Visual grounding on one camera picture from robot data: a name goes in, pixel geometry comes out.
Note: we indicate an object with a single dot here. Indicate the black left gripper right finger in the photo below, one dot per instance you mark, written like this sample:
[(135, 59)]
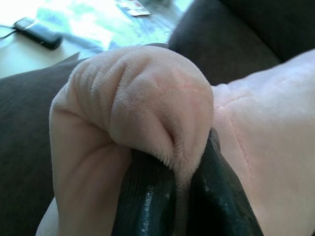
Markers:
[(216, 201)]

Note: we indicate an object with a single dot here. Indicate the pink plush pillow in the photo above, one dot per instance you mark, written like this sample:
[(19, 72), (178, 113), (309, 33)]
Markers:
[(152, 98)]

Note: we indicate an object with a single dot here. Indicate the dark grey-brown fabric sofa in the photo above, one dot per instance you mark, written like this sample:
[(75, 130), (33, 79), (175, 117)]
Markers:
[(233, 37)]

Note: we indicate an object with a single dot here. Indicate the white side table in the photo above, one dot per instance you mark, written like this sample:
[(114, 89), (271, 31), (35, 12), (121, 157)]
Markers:
[(14, 57)]

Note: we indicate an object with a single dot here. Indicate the clear plastic bag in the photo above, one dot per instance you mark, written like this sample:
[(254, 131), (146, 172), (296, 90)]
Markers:
[(86, 39)]

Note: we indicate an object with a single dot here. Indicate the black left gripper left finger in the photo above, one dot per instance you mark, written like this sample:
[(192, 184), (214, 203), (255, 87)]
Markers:
[(145, 196)]

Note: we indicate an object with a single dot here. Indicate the printed paper flyer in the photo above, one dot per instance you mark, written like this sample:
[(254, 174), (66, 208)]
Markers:
[(137, 8)]

